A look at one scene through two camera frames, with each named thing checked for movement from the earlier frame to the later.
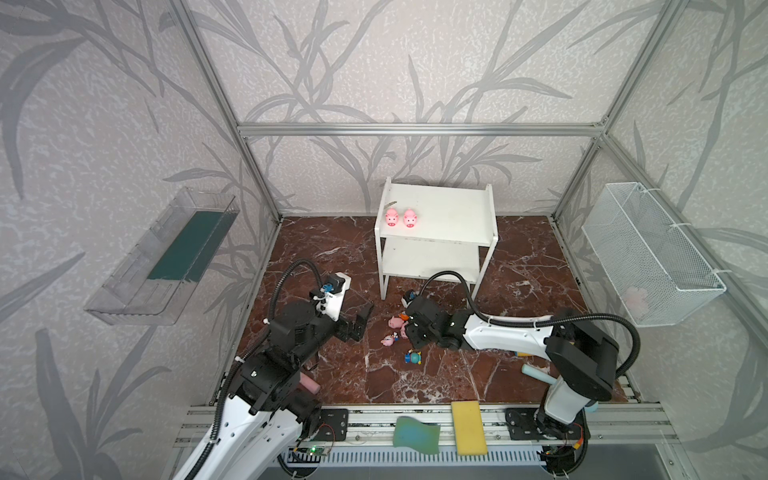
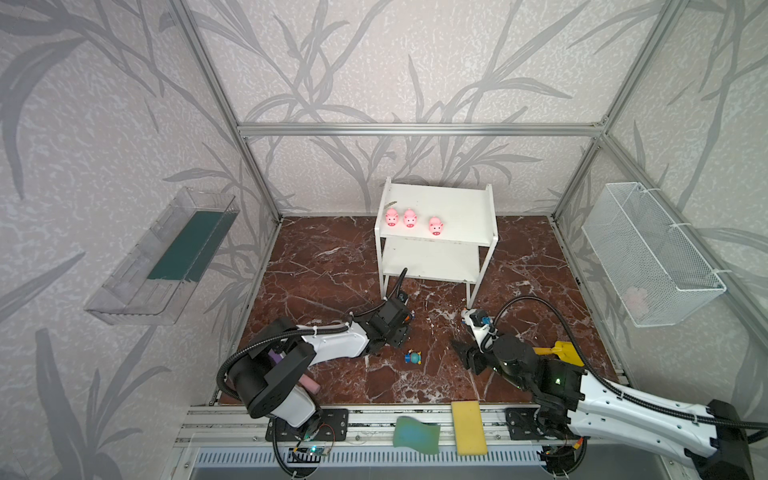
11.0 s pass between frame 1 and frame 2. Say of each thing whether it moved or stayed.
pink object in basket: stayed
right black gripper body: moved
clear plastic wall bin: stayed
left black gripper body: moved
